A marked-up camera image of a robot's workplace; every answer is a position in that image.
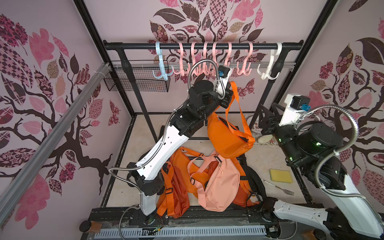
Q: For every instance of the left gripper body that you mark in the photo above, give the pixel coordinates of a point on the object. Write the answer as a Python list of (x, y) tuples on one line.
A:
[(223, 102)]

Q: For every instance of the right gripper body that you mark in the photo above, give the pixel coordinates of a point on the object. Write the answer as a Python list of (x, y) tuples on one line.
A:
[(270, 123)]

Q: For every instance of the bright orange sling bag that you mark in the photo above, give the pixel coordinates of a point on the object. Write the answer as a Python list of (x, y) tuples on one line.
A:
[(227, 140)]

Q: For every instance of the black sling bag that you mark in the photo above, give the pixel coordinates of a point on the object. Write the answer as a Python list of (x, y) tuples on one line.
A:
[(253, 185)]

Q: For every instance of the salmon pink sling bag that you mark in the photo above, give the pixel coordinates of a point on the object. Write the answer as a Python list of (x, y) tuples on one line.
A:
[(222, 186)]

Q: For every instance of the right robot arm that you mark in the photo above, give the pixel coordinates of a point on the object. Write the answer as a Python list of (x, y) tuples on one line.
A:
[(315, 149)]

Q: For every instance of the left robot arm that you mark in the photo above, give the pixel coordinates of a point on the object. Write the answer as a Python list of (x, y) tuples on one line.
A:
[(204, 97)]

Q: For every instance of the pink plastic hook rightmost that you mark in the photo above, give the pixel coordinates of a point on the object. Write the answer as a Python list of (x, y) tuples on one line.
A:
[(246, 68)]

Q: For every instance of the pink plastic hook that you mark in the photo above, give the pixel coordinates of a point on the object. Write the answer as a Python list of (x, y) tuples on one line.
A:
[(196, 71), (246, 68), (228, 57), (214, 58), (181, 71), (205, 69)]

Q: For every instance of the white plastic hook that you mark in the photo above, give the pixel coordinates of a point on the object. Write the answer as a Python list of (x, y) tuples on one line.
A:
[(273, 54)]

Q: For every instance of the light blue plastic hook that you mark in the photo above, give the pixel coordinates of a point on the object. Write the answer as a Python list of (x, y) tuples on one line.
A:
[(163, 73)]

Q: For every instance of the orange flat bag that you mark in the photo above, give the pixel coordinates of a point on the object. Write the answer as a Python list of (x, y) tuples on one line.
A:
[(180, 160)]

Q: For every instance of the white round printed plate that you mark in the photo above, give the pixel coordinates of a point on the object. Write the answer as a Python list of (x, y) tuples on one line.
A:
[(255, 129)]

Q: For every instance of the white toy radish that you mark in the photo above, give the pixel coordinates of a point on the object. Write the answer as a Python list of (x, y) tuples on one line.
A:
[(264, 139)]

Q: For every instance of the yellow sponge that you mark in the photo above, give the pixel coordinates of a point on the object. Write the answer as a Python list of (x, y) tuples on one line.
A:
[(281, 176)]

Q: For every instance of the metal fork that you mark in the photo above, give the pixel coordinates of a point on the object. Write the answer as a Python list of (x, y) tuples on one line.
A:
[(283, 190)]

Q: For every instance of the dark orange backpack left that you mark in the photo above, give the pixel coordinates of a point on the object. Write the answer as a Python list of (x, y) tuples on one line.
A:
[(174, 201)]

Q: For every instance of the black clothes rack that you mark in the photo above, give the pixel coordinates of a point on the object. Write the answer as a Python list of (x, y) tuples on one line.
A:
[(275, 68)]

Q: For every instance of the black wire basket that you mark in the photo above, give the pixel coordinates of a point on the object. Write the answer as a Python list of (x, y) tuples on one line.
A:
[(145, 79)]

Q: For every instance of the white slotted cable duct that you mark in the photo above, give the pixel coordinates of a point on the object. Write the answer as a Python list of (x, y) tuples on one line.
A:
[(176, 232)]

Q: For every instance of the grey aluminium rail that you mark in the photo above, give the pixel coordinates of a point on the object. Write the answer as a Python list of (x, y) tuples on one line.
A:
[(22, 181)]

